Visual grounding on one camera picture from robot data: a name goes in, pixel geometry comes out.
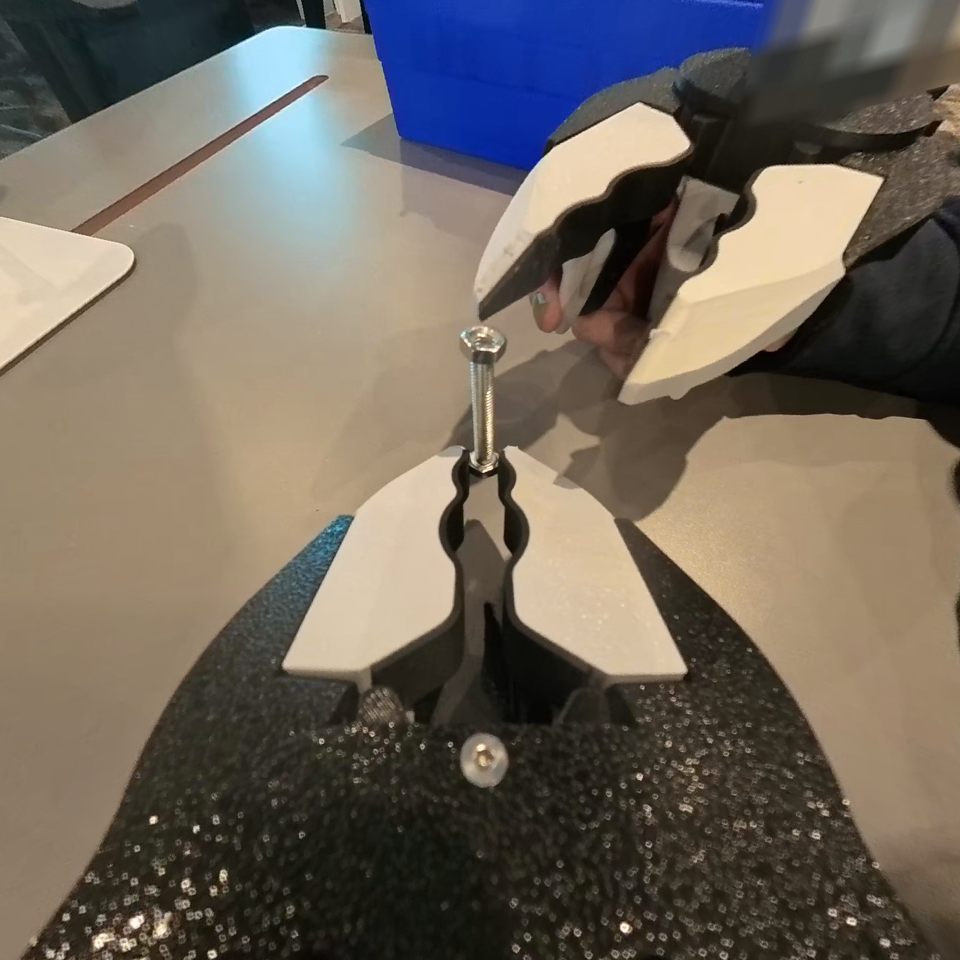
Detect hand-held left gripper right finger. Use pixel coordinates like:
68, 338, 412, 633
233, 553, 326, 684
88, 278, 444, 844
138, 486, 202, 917
491, 446, 689, 687

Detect silver hex bolt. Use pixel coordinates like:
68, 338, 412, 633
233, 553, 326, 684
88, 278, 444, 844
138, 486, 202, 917
459, 324, 508, 466

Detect person's right forearm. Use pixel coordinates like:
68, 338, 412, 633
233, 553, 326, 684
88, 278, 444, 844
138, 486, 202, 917
731, 217, 960, 406

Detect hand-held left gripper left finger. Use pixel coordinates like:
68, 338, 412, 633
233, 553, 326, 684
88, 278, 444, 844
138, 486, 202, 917
281, 446, 470, 687

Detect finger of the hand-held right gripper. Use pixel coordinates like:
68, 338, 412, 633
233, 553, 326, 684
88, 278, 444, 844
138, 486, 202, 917
472, 101, 695, 322
617, 163, 886, 408

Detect person's right hand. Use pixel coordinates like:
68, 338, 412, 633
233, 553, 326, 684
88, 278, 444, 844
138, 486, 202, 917
528, 217, 680, 380

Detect blue plastic bin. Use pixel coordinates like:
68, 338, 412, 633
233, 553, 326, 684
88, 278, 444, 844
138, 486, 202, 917
362, 0, 766, 172

